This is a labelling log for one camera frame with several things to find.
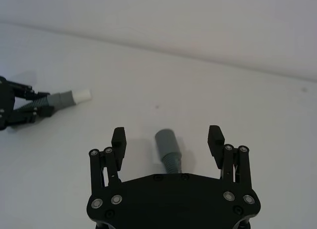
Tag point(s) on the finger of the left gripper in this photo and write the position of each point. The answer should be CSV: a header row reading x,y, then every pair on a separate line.
x,y
27,90
32,114

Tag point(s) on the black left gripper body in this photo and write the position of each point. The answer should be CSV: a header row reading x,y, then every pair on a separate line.
x,y
5,103

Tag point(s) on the white table cloth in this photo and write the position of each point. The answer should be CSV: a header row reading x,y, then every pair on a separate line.
x,y
173,95

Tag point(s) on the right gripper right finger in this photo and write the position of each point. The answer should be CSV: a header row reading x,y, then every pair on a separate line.
x,y
216,145

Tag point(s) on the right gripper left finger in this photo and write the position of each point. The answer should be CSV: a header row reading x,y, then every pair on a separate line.
x,y
119,145

